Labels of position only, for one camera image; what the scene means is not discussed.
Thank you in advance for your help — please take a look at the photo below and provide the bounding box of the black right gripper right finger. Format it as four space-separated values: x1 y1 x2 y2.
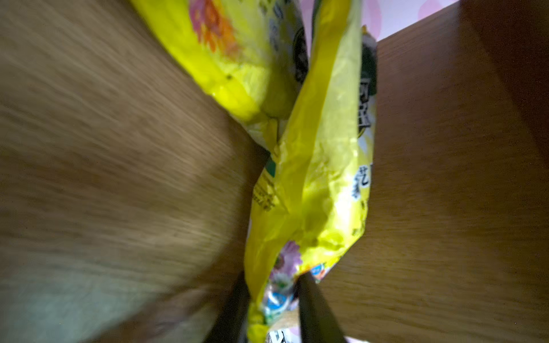
297 272 346 343

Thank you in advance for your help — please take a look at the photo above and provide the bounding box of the wooden shelf unit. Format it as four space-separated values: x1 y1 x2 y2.
1 1 548 342

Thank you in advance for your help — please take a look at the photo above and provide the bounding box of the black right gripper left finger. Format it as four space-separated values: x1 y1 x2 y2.
203 274 250 343

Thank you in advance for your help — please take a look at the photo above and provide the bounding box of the yellow floral fertilizer packet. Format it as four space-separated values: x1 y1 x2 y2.
133 0 308 150

